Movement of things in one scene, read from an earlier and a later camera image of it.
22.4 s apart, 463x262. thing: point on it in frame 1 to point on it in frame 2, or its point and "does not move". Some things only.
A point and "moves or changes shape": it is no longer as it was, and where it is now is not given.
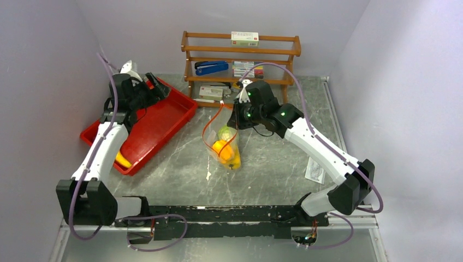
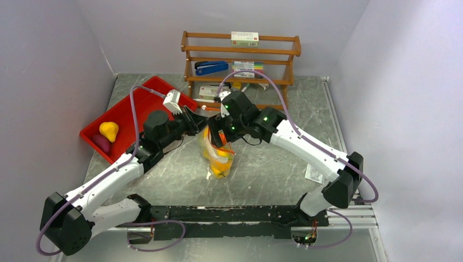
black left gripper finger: x=160 y=89 to x=197 y=121
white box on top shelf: x=246 y=39 does not move
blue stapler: x=207 y=67 does not move
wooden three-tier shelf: x=216 y=62 does not move
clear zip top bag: x=220 y=135 moves or changes shape
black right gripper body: x=245 y=115 to x=233 y=129
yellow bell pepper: x=235 y=163 to x=220 y=170
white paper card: x=315 y=172 does not move
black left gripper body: x=143 y=96 to x=180 y=125
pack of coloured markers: x=239 y=68 does not move
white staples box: x=211 y=92 does not move
